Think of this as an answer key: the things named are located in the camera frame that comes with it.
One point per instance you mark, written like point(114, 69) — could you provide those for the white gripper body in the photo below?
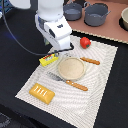
point(57, 33)

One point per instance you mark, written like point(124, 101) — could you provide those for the yellow butter box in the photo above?
point(47, 60)

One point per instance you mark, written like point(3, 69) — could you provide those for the red tomato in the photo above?
point(85, 42)

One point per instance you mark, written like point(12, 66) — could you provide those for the orange bread loaf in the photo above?
point(42, 93)

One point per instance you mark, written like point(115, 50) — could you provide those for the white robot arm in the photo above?
point(48, 10)

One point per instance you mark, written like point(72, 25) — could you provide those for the small grey pot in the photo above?
point(72, 11)

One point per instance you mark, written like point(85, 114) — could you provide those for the round beige plate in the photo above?
point(71, 68)

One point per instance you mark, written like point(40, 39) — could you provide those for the large grey pot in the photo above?
point(95, 14)

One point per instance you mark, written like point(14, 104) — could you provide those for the woven beige placemat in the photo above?
point(76, 107)

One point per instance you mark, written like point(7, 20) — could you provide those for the beige bowl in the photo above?
point(124, 16)

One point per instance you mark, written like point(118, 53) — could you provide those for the knife with wooden handle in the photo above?
point(90, 60)

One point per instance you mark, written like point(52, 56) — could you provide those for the fork with wooden handle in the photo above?
point(69, 82)

